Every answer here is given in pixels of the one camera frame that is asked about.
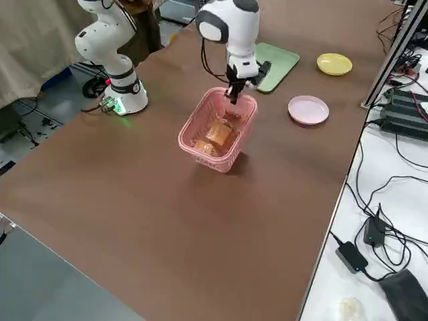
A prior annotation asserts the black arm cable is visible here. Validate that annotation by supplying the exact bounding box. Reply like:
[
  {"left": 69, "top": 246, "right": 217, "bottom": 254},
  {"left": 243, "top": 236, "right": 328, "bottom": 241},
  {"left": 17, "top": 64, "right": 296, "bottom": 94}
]
[{"left": 199, "top": 35, "right": 232, "bottom": 84}]

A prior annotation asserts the small pink plastic basket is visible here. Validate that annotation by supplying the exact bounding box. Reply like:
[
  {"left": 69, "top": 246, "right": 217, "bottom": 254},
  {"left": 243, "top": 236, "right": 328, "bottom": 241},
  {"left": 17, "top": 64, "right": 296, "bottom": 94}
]
[{"left": 177, "top": 87, "right": 258, "bottom": 174}]

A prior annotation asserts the black power adapter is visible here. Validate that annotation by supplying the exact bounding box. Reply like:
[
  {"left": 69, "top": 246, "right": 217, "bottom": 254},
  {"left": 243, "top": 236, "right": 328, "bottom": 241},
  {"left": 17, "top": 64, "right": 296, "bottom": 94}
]
[{"left": 362, "top": 215, "right": 386, "bottom": 248}]

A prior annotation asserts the white side table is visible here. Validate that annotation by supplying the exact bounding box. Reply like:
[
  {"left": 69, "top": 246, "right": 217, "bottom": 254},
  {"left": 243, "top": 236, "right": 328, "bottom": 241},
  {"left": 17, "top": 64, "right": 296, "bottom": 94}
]
[{"left": 296, "top": 46, "right": 428, "bottom": 321}]

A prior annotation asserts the silver base connector box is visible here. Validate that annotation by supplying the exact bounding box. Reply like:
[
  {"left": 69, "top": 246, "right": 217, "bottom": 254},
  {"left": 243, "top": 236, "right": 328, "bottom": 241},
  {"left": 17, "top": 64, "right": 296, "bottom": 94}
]
[{"left": 98, "top": 96, "right": 116, "bottom": 114}]

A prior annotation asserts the green rectangular tray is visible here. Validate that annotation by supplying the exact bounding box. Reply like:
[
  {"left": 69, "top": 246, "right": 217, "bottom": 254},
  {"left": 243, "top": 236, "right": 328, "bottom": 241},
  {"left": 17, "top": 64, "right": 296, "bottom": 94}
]
[{"left": 254, "top": 42, "right": 301, "bottom": 94}]

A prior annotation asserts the yellow round plate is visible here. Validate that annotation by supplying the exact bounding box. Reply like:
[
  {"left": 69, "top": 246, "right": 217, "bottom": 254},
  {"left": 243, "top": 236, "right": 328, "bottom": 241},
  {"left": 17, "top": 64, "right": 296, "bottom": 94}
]
[{"left": 316, "top": 52, "right": 354, "bottom": 77}]

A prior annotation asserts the person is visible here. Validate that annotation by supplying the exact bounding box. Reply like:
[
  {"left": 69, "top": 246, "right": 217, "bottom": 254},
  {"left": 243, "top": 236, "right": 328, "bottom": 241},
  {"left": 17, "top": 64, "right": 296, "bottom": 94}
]
[{"left": 120, "top": 0, "right": 164, "bottom": 66}]

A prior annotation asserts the blue crate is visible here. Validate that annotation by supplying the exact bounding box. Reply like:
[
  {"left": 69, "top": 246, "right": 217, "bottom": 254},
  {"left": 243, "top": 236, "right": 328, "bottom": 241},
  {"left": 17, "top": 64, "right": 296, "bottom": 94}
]
[{"left": 41, "top": 65, "right": 73, "bottom": 91}]

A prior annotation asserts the aluminium frame post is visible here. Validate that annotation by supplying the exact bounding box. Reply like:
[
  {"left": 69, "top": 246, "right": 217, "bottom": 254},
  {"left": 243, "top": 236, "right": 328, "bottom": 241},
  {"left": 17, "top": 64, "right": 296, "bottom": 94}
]
[{"left": 360, "top": 0, "right": 428, "bottom": 110}]

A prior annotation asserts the beige curtain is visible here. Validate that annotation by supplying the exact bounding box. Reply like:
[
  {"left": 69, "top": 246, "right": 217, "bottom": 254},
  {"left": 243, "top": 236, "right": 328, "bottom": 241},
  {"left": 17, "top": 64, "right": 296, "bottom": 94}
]
[{"left": 0, "top": 0, "right": 101, "bottom": 110}]

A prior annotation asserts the grey power adapter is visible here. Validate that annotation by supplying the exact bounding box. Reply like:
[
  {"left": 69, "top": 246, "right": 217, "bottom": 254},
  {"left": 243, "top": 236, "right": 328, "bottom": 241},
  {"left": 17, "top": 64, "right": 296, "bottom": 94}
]
[{"left": 335, "top": 241, "right": 369, "bottom": 275}]

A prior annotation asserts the dark grey pouch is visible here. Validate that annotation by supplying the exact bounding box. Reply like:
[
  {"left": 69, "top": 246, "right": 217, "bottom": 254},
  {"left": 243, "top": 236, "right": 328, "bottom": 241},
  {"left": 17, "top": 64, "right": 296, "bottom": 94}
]
[{"left": 377, "top": 269, "right": 428, "bottom": 321}]

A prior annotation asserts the white round plate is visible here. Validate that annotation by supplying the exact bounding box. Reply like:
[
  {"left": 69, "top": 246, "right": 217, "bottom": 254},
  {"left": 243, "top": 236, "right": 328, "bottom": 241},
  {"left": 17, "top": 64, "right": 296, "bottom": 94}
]
[{"left": 288, "top": 95, "right": 330, "bottom": 126}]

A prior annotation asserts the black power supply box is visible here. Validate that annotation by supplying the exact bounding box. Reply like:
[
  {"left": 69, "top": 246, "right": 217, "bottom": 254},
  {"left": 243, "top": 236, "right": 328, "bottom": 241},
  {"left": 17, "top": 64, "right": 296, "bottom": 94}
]
[
  {"left": 379, "top": 103, "right": 428, "bottom": 140},
  {"left": 384, "top": 87, "right": 428, "bottom": 113}
]

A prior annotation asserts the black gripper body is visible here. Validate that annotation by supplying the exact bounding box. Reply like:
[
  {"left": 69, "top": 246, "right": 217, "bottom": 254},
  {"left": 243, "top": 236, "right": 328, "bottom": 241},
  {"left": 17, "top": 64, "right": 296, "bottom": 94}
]
[{"left": 225, "top": 65, "right": 250, "bottom": 89}]

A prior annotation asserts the white crumpled plastic bag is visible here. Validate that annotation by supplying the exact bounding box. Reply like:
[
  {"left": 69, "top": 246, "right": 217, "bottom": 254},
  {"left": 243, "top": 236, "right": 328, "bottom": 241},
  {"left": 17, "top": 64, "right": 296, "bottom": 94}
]
[{"left": 338, "top": 296, "right": 364, "bottom": 321}]

